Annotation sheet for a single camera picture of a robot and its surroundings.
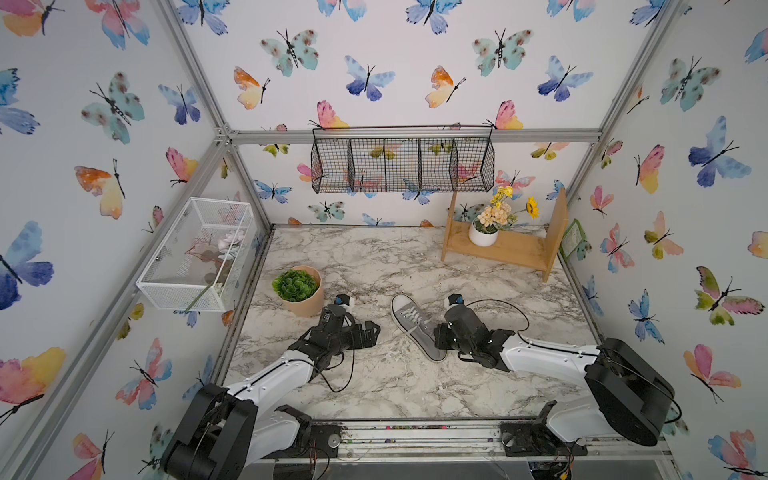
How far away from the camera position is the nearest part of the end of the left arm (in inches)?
25.4

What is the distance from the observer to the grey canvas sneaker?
0.86 m

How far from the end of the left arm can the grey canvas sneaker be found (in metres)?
0.15
